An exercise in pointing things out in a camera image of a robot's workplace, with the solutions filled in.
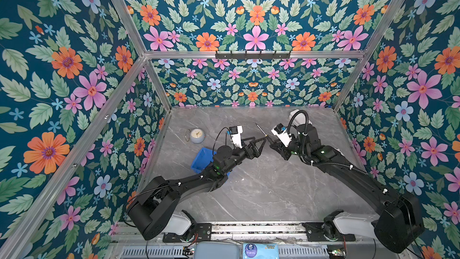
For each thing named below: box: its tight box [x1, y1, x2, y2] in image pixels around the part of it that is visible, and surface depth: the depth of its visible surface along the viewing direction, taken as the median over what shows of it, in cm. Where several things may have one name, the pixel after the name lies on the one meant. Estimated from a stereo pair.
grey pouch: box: [193, 241, 241, 259], surface depth 70 cm
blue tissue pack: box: [242, 242, 280, 259], surface depth 66 cm
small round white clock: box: [189, 127, 207, 144], surface depth 103 cm
